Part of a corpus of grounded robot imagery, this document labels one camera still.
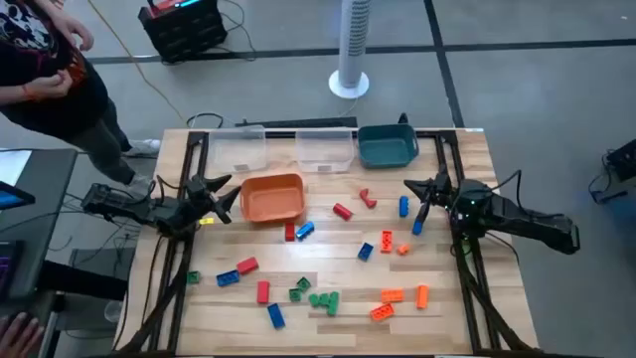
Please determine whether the person's hand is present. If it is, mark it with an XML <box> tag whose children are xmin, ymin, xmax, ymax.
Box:
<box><xmin>22</xmin><ymin>68</ymin><xmax>75</xmax><ymax>103</ymax></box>
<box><xmin>0</xmin><ymin>311</ymin><xmax>46</xmax><ymax>358</ymax></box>
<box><xmin>47</xmin><ymin>9</ymin><xmax>95</xmax><ymax>53</ymax></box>

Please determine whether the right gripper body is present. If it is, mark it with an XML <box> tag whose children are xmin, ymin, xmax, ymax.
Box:
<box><xmin>426</xmin><ymin>174</ymin><xmax>456</xmax><ymax>209</ymax></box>

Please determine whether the white tower fan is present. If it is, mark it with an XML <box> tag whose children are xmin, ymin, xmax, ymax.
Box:
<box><xmin>328</xmin><ymin>0</ymin><xmax>373</xmax><ymax>99</ymax></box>

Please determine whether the clear plastic bin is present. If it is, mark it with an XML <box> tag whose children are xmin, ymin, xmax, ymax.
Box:
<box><xmin>294</xmin><ymin>127</ymin><xmax>356</xmax><ymax>174</ymax></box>
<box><xmin>207</xmin><ymin>124</ymin><xmax>268</xmax><ymax>174</ymax></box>

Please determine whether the teal plastic bin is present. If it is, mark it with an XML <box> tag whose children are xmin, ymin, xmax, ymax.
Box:
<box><xmin>357</xmin><ymin>122</ymin><xmax>420</xmax><ymax>170</ymax></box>

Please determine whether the tablet with blue screen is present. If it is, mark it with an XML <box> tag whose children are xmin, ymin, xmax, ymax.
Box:
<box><xmin>0</xmin><ymin>180</ymin><xmax>37</xmax><ymax>211</ymax></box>

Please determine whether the orange plastic bin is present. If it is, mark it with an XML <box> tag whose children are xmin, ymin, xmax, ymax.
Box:
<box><xmin>239</xmin><ymin>172</ymin><xmax>307</xmax><ymax>224</ymax></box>

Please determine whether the black equipment crate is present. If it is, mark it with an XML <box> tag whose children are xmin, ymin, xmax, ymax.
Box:
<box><xmin>137</xmin><ymin>0</ymin><xmax>229</xmax><ymax>65</ymax></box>

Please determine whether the red wooden arch block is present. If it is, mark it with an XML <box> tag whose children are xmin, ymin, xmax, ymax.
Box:
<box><xmin>359</xmin><ymin>187</ymin><xmax>379</xmax><ymax>210</ymax></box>

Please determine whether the keyboard with purple light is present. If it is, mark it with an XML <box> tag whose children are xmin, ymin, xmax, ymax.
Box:
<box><xmin>0</xmin><ymin>240</ymin><xmax>25</xmax><ymax>302</ymax></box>

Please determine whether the black perforated bar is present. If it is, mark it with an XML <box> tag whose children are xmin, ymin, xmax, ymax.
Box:
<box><xmin>235</xmin><ymin>116</ymin><xmax>359</xmax><ymax>129</ymax></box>

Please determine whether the person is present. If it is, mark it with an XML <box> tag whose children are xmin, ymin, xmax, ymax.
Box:
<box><xmin>0</xmin><ymin>0</ymin><xmax>163</xmax><ymax>200</ymax></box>

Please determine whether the red wooden cylinder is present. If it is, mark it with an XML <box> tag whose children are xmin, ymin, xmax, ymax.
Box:
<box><xmin>332</xmin><ymin>202</ymin><xmax>355</xmax><ymax>222</ymax></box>

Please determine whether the yellow cable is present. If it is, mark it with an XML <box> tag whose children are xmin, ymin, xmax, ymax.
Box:
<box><xmin>86</xmin><ymin>0</ymin><xmax>186</xmax><ymax>121</ymax></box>

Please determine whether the white paper sheet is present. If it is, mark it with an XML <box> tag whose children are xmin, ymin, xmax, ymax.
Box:
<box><xmin>0</xmin><ymin>149</ymin><xmax>33</xmax><ymax>188</ymax></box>

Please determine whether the grey desk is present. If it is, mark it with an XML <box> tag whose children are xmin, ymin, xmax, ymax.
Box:
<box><xmin>0</xmin><ymin>147</ymin><xmax>80</xmax><ymax>302</ymax></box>

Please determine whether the black box with cables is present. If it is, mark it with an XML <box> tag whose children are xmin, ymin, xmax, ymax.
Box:
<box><xmin>604</xmin><ymin>137</ymin><xmax>636</xmax><ymax>184</ymax></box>

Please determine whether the black cable loop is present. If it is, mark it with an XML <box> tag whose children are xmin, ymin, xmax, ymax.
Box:
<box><xmin>186</xmin><ymin>111</ymin><xmax>226</xmax><ymax>129</ymax></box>

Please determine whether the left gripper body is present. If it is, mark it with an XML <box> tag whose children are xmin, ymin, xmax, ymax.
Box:
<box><xmin>159</xmin><ymin>174</ymin><xmax>220</xmax><ymax>236</ymax></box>

